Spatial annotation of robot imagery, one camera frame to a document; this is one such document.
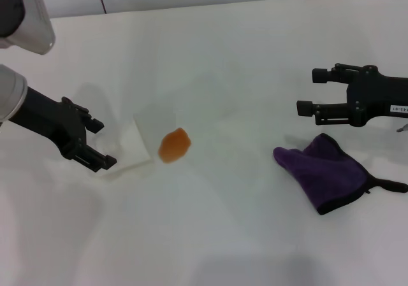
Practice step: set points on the white paper cup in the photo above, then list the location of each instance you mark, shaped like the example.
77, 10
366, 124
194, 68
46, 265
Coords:
134, 146

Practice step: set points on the brown water stain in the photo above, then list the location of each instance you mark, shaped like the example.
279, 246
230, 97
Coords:
174, 146

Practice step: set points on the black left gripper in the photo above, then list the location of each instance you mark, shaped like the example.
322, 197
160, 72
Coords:
54, 123

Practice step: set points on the purple rag with black loop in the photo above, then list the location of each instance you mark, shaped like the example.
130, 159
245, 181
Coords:
325, 174

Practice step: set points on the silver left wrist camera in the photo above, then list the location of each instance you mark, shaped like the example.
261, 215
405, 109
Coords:
32, 21

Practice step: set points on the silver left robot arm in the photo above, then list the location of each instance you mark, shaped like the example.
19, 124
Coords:
11, 95

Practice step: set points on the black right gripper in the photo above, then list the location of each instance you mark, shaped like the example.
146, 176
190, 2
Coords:
379, 96

